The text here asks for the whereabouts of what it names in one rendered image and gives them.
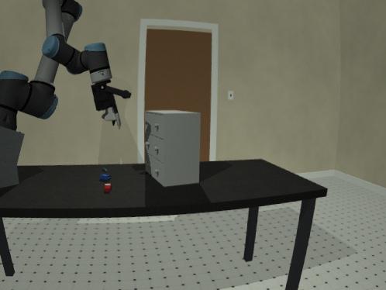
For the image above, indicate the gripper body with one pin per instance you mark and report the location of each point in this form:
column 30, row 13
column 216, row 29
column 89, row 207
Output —
column 103, row 102

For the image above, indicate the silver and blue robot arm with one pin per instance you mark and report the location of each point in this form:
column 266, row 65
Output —
column 37, row 97

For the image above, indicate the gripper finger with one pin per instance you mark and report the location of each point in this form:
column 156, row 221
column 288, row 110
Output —
column 105, row 114
column 113, row 113

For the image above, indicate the grey chest of drawers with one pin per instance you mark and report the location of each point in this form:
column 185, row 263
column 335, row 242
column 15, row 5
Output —
column 181, row 147

